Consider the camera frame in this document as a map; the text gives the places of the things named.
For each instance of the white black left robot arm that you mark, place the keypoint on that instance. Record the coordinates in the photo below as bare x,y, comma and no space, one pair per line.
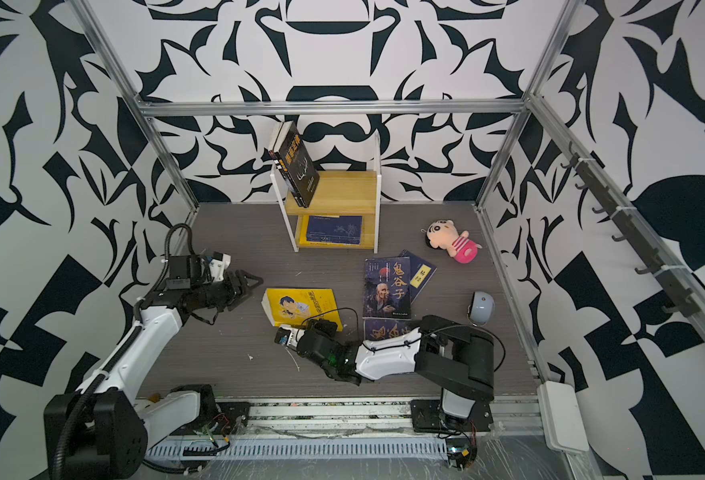
96,432

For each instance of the white grey round speaker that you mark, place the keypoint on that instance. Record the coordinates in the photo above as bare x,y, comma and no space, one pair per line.
481,308

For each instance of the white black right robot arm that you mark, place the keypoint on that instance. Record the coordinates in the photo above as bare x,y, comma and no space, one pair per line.
459,358

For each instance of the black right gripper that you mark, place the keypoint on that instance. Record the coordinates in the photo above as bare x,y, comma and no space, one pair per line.
323,327

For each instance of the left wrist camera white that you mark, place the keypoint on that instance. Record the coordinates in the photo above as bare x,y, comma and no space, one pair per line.
218,263

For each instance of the black deer antler book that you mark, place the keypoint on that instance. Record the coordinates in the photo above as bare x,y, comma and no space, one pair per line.
299,165

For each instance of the small blue book yellow label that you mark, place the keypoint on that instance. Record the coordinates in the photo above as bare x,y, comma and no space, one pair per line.
345,230

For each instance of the plush doll pink shorts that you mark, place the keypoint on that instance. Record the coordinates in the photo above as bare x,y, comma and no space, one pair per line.
443,235

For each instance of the purple old man book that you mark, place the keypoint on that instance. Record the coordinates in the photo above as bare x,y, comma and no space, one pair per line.
385,328
387,291

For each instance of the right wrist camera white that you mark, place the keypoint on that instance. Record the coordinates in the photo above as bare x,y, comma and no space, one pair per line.
288,336

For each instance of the white power box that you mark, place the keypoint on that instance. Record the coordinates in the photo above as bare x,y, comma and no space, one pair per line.
563,424

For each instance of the black wall hook rail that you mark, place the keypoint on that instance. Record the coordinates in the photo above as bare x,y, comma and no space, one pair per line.
627,221

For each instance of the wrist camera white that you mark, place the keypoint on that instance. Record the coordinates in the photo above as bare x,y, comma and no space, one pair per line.
218,263
288,336

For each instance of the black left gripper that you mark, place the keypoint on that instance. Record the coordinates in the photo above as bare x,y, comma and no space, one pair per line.
232,291

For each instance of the white wooden two-tier shelf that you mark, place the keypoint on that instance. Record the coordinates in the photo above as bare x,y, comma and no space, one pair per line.
341,193

